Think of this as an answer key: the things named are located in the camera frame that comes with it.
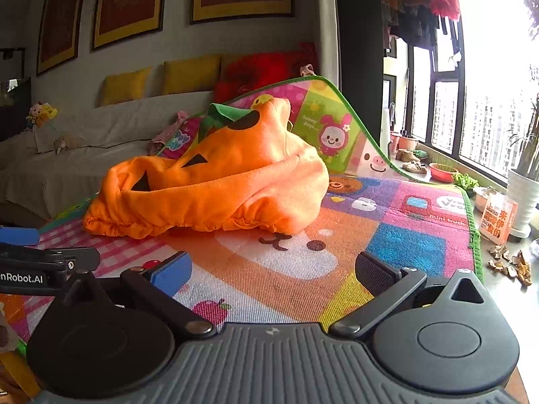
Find orange paper bag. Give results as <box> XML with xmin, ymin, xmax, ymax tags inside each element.
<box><xmin>479</xmin><ymin>191</ymin><xmax>519</xmax><ymax>245</ymax></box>

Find white bottle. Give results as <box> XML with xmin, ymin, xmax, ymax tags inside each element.
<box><xmin>380</xmin><ymin>107</ymin><xmax>392</xmax><ymax>155</ymax></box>

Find beige shoes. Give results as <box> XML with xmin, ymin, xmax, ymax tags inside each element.
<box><xmin>395</xmin><ymin>148</ymin><xmax>429</xmax><ymax>176</ymax></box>

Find pink flower pot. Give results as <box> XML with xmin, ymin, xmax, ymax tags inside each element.
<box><xmin>389</xmin><ymin>132</ymin><xmax>420</xmax><ymax>153</ymax></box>

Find beige plush toy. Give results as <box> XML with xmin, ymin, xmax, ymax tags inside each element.
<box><xmin>52</xmin><ymin>134</ymin><xmax>82</xmax><ymax>155</ymax></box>

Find dark cabinet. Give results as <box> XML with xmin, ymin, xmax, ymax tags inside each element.
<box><xmin>0</xmin><ymin>48</ymin><xmax>33</xmax><ymax>142</ymax></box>

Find dried peel pieces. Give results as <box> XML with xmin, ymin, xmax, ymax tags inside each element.
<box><xmin>487</xmin><ymin>244</ymin><xmax>534</xmax><ymax>287</ymax></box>

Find red bowl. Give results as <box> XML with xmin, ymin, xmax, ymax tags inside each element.
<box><xmin>428</xmin><ymin>162</ymin><xmax>459</xmax><ymax>184</ymax></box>

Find green potted plant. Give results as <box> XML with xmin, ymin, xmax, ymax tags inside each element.
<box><xmin>509</xmin><ymin>93</ymin><xmax>539</xmax><ymax>177</ymax></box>

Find pink garment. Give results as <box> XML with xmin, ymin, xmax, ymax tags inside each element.
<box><xmin>147</xmin><ymin>110</ymin><xmax>191</xmax><ymax>155</ymax></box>

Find orange pumpkin costume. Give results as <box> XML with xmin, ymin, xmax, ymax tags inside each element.
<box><xmin>83</xmin><ymin>97</ymin><xmax>330</xmax><ymax>236</ymax></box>

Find white plant pot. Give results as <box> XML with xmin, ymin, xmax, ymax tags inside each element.
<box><xmin>507</xmin><ymin>168</ymin><xmax>539</xmax><ymax>239</ymax></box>

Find colourful cartoon play mat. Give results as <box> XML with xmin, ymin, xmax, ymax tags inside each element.
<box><xmin>0</xmin><ymin>76</ymin><xmax>485</xmax><ymax>344</ymax></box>

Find yellow cushion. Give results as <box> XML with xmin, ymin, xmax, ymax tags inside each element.
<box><xmin>100</xmin><ymin>67</ymin><xmax>153</xmax><ymax>107</ymax></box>
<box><xmin>221</xmin><ymin>52</ymin><xmax>262</xmax><ymax>77</ymax></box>
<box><xmin>163</xmin><ymin>55</ymin><xmax>222</xmax><ymax>95</ymax></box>

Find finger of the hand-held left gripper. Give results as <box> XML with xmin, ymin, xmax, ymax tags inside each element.
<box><xmin>0</xmin><ymin>226</ymin><xmax>41</xmax><ymax>247</ymax></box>
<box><xmin>0</xmin><ymin>245</ymin><xmax>101</xmax><ymax>272</ymax></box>

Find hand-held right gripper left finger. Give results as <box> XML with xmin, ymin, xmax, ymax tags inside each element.
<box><xmin>55</xmin><ymin>251</ymin><xmax>216</xmax><ymax>340</ymax></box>

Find white covered sofa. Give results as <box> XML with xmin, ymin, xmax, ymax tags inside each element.
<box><xmin>0</xmin><ymin>88</ymin><xmax>236</xmax><ymax>224</ymax></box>

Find dark hanging clothes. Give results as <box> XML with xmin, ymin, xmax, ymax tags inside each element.
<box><xmin>381</xmin><ymin>0</ymin><xmax>439</xmax><ymax>50</ymax></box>

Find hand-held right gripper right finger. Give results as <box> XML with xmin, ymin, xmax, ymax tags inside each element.
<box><xmin>328</xmin><ymin>251</ymin><xmax>491</xmax><ymax>340</ymax></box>

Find yellow pink plush toy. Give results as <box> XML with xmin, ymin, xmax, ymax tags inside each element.
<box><xmin>26</xmin><ymin>101</ymin><xmax>59</xmax><ymax>130</ymax></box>

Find green leafy vegetables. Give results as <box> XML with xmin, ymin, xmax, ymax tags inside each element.
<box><xmin>452</xmin><ymin>172</ymin><xmax>479</xmax><ymax>191</ymax></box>

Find black window frame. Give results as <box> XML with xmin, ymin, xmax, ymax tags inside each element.
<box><xmin>405</xmin><ymin>0</ymin><xmax>539</xmax><ymax>187</ymax></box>

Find red cloth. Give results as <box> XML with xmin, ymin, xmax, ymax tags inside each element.
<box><xmin>214</xmin><ymin>42</ymin><xmax>319</xmax><ymax>104</ymax></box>

